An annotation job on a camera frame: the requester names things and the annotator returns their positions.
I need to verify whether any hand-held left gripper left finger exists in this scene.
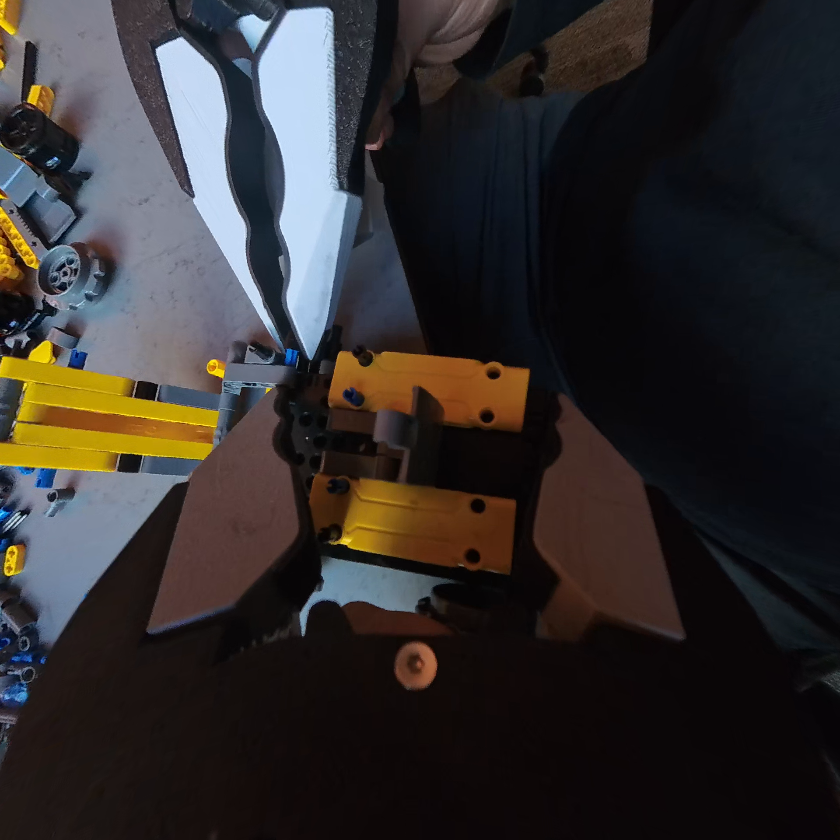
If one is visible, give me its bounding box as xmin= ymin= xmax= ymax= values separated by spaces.
xmin=147 ymin=394 xmax=317 ymax=635

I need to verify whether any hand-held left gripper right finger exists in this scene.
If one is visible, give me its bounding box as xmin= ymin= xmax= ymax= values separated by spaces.
xmin=531 ymin=394 xmax=686 ymax=641

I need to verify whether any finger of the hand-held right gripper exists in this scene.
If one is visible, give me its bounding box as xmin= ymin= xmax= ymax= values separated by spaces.
xmin=256 ymin=7 xmax=363 ymax=355
xmin=155 ymin=40 xmax=298 ymax=350

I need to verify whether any yellow black brick vehicle model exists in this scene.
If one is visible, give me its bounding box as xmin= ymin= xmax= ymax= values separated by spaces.
xmin=0 ymin=344 xmax=532 ymax=578

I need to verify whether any grey desk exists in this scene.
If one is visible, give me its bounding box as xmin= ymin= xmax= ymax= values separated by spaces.
xmin=0 ymin=0 xmax=441 ymax=736

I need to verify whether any person's right hand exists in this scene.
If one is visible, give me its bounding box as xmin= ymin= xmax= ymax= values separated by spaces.
xmin=394 ymin=0 xmax=510 ymax=74

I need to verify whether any pile of loose brick parts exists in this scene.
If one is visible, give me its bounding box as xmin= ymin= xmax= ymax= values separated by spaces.
xmin=0 ymin=0 xmax=114 ymax=703

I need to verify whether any grey sprocket wheel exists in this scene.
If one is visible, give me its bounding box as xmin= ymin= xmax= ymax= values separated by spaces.
xmin=37 ymin=243 xmax=110 ymax=307

